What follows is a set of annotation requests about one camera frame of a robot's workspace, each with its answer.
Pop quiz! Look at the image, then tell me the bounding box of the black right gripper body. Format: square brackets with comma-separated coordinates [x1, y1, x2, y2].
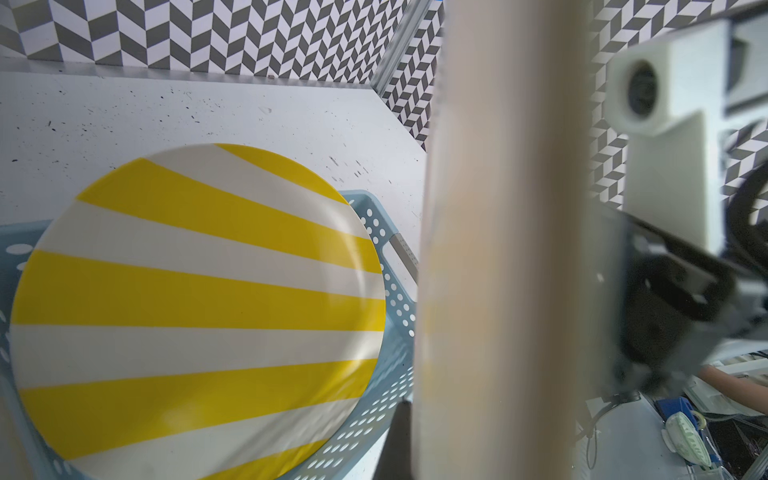
[599, 206, 767, 397]

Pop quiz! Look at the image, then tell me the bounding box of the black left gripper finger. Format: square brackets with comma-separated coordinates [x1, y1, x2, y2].
[373, 400, 413, 480]

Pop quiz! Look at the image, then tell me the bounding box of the green striped plate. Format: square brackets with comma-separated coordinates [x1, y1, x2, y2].
[412, 1, 599, 479]

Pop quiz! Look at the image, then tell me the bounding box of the yellow striped plate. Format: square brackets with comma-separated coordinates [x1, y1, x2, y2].
[10, 144, 386, 479]

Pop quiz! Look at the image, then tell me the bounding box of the light blue plastic basket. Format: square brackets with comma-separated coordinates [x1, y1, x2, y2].
[1, 220, 416, 479]

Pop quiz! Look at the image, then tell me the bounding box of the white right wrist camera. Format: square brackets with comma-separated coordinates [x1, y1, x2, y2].
[604, 7, 767, 254]

